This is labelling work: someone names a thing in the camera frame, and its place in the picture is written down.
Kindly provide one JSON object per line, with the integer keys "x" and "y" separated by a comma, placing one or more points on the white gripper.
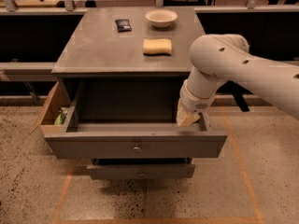
{"x": 194, "y": 101}

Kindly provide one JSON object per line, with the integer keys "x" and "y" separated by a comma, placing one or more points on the grey top drawer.
{"x": 129, "y": 118}

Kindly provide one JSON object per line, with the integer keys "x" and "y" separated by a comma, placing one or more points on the grey drawer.
{"x": 129, "y": 118}
{"x": 141, "y": 171}

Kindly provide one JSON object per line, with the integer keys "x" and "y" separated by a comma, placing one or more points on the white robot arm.
{"x": 217, "y": 59}

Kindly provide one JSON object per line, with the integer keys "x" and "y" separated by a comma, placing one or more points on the grey wooden drawer cabinet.
{"x": 97, "y": 49}

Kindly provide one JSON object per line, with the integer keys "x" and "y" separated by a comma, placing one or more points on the grey bottom drawer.
{"x": 141, "y": 171}

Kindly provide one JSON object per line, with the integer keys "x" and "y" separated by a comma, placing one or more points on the yellow sponge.
{"x": 157, "y": 46}

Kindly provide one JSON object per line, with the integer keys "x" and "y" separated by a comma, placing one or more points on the white ceramic bowl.
{"x": 161, "y": 18}

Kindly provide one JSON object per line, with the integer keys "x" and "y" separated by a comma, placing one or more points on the black snack packet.
{"x": 123, "y": 25}

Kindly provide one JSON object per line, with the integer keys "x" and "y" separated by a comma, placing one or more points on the green bag in box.
{"x": 61, "y": 117}

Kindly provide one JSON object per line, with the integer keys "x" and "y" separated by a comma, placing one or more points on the brown cardboard box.
{"x": 50, "y": 111}

